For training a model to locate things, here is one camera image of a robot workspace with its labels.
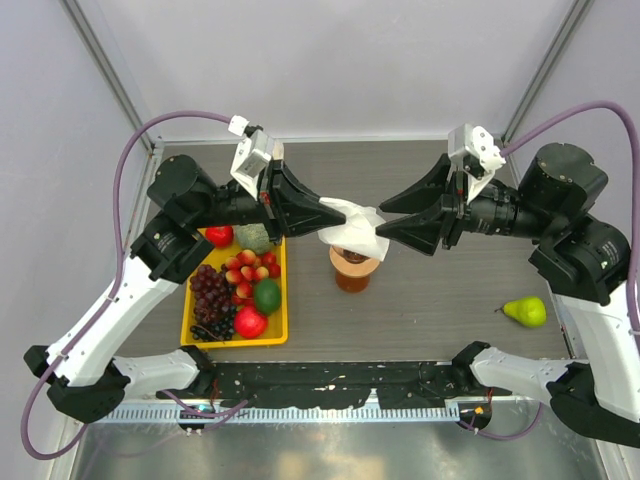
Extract red apple back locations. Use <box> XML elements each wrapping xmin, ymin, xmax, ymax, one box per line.
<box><xmin>205</xmin><ymin>225</ymin><xmax>234</xmax><ymax>249</ymax></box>

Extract white perforated cable rail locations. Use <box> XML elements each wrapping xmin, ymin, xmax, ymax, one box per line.
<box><xmin>98</xmin><ymin>401</ymin><xmax>460</xmax><ymax>425</ymax></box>

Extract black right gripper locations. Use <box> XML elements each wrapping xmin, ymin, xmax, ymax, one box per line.
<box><xmin>376</xmin><ymin>150</ymin><xmax>558</xmax><ymax>253</ymax></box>

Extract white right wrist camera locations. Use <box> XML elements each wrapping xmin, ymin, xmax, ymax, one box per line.
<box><xmin>447</xmin><ymin>123</ymin><xmax>506</xmax><ymax>204</ymax></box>

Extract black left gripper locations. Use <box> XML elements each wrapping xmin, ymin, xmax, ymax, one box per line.
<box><xmin>189</xmin><ymin>154</ymin><xmax>346</xmax><ymax>244</ymax></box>

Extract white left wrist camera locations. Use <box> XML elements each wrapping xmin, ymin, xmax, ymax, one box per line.
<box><xmin>228</xmin><ymin>115</ymin><xmax>277</xmax><ymax>200</ymax></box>

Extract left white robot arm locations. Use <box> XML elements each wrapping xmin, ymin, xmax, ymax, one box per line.
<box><xmin>24</xmin><ymin>155</ymin><xmax>346</xmax><ymax>424</ymax></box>

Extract green netted melon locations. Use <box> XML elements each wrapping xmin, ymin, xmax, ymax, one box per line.
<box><xmin>233</xmin><ymin>223</ymin><xmax>273</xmax><ymax>255</ymax></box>

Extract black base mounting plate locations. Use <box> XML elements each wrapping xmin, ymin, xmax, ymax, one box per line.
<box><xmin>173</xmin><ymin>361</ymin><xmax>489</xmax><ymax>410</ymax></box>

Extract red apple front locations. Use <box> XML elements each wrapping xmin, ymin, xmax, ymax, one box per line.
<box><xmin>234</xmin><ymin>306</ymin><xmax>268</xmax><ymax>339</ymax></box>

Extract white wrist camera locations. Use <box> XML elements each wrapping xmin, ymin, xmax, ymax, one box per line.
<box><xmin>447</xmin><ymin>123</ymin><xmax>506</xmax><ymax>204</ymax></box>
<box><xmin>228</xmin><ymin>115</ymin><xmax>277</xmax><ymax>200</ymax></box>

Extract red apple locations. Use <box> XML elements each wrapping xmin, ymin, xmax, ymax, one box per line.
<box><xmin>234</xmin><ymin>306</ymin><xmax>268</xmax><ymax>339</ymax></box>
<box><xmin>205</xmin><ymin>225</ymin><xmax>234</xmax><ymax>249</ymax></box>

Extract dark purple grape bunch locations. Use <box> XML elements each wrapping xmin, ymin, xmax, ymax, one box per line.
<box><xmin>189</xmin><ymin>264</ymin><xmax>237</xmax><ymax>342</ymax></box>

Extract green pear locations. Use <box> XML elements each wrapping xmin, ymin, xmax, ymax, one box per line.
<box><xmin>497</xmin><ymin>296</ymin><xmax>547</xmax><ymax>328</ymax></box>

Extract green lime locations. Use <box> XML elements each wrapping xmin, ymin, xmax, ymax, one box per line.
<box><xmin>253</xmin><ymin>279</ymin><xmax>282</xmax><ymax>316</ymax></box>

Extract round wooden dripper stand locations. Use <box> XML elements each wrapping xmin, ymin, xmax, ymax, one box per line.
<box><xmin>329</xmin><ymin>246</ymin><xmax>380</xmax><ymax>278</ymax></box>

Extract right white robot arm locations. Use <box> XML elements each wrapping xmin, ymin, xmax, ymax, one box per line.
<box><xmin>376</xmin><ymin>143</ymin><xmax>639</xmax><ymax>447</ymax></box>

